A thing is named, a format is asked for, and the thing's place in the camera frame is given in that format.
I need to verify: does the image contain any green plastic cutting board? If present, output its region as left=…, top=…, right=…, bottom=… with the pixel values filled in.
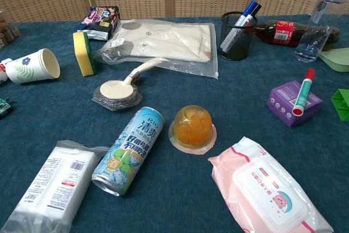
left=317, top=47, right=349, bottom=73

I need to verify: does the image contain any light blue drink can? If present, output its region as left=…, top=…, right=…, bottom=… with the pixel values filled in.
left=91, top=106, right=165, bottom=197

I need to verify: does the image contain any brown packaged box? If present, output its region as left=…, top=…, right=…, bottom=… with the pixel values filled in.
left=0, top=9, right=21, bottom=50

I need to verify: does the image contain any cream garment in clear bag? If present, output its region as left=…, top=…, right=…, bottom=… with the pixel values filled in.
left=92, top=19, right=220, bottom=80

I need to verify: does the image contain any blue cap marker pen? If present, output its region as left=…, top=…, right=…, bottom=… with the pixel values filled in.
left=220, top=0, right=258, bottom=49
left=242, top=3, right=262, bottom=26

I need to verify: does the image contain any pink wet wipes pack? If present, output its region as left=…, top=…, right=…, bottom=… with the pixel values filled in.
left=208, top=136, right=335, bottom=233

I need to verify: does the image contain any purple cardboard box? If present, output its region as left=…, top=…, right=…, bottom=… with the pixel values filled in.
left=266, top=80, right=324, bottom=128

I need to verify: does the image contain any dark snack bag pink print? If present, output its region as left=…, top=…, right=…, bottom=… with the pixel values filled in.
left=76, top=5, right=121, bottom=41

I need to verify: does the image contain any black mesh pen holder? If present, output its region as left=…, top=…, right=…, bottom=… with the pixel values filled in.
left=219, top=11, right=258, bottom=61

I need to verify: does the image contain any bright green folded paper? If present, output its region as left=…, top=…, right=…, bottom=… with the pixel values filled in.
left=330, top=88, right=349, bottom=122

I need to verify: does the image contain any orange fruit jelly cup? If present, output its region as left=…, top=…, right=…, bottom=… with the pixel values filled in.
left=167, top=104, right=218, bottom=157

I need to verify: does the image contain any paper cup blue flower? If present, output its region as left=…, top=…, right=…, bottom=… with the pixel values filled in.
left=5, top=48, right=61, bottom=84

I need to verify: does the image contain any white wipes clear pack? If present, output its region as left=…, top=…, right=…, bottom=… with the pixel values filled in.
left=0, top=140, right=110, bottom=233

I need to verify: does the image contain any yellow green sponge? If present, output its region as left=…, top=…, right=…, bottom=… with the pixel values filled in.
left=72, top=31, right=99, bottom=77

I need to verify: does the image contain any blue felt table cloth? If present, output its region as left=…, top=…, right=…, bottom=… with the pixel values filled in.
left=0, top=14, right=349, bottom=233

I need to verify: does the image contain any clear water bottle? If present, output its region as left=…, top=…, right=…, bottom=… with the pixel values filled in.
left=293, top=0, right=349, bottom=63

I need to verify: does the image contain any cola bottle red label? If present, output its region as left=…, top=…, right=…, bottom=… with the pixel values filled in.
left=252, top=20, right=341, bottom=47

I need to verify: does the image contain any small green circuit board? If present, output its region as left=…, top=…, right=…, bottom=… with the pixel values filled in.
left=0, top=97, right=14, bottom=120

